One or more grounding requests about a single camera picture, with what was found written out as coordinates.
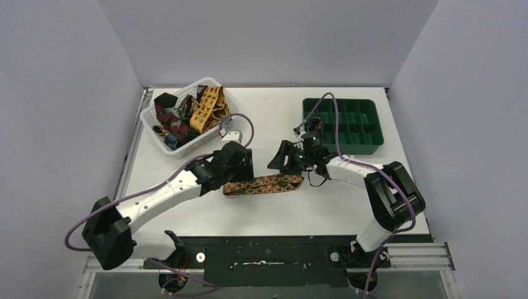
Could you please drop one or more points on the rolled dark patterned tie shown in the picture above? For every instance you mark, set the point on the rolled dark patterned tie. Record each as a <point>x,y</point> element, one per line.
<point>315,125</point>

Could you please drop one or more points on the yellow patterned tie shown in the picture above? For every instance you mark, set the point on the yellow patterned tie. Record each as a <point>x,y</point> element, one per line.
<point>212,108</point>

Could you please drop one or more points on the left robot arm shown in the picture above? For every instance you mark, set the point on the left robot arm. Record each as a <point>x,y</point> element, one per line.
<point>112,230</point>

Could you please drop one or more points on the aluminium rail frame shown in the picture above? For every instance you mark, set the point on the aluminium rail frame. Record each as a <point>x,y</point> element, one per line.
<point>404,257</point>

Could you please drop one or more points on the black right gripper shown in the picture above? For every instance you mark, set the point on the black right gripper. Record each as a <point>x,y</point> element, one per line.
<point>287,148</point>

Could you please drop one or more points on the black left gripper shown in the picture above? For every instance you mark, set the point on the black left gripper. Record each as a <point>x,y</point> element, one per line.
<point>246,166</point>

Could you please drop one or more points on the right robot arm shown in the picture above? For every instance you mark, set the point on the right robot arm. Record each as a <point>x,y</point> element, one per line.
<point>394,197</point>

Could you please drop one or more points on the beige paisley patterned tie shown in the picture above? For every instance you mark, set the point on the beige paisley patterned tie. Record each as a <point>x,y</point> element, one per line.
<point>271,184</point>

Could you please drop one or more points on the dark red patterned tie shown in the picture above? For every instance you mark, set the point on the dark red patterned tie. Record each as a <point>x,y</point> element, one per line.
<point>179,132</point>

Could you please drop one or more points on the dark brown patterned tie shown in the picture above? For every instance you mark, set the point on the dark brown patterned tie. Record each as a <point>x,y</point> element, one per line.
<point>190,103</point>

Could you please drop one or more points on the green divided plastic tray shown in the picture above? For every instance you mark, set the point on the green divided plastic tray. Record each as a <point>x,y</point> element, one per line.
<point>354,124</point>

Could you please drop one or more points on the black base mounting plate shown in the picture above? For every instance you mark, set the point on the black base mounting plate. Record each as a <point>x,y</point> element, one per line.
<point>276,261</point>

